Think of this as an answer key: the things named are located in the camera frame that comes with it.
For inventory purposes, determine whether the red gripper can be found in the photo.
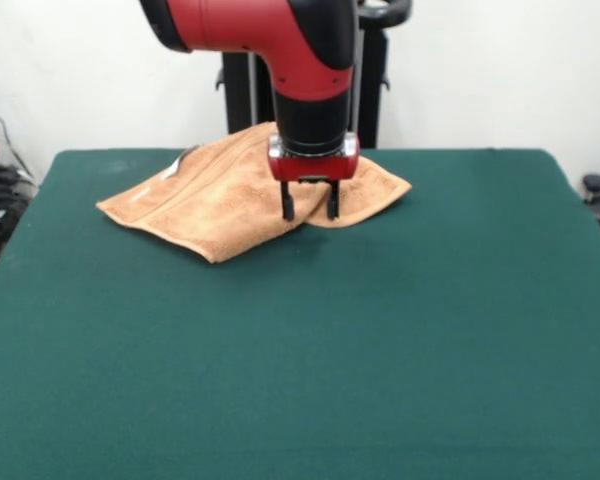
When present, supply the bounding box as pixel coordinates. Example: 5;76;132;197
267;132;361;221

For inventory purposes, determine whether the tan terry towel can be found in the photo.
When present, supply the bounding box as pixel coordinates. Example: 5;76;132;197
95;122;413;266

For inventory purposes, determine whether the dark green table cloth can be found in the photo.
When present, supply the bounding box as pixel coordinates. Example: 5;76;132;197
0;148;600;480

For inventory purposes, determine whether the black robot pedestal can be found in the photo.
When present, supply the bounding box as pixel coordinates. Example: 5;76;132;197
213;0;414;150

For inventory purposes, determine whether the black cable bundle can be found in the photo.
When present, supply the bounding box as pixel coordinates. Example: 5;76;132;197
0;163;39;221

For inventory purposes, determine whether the grey cable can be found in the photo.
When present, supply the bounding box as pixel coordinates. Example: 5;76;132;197
0;92;34;179

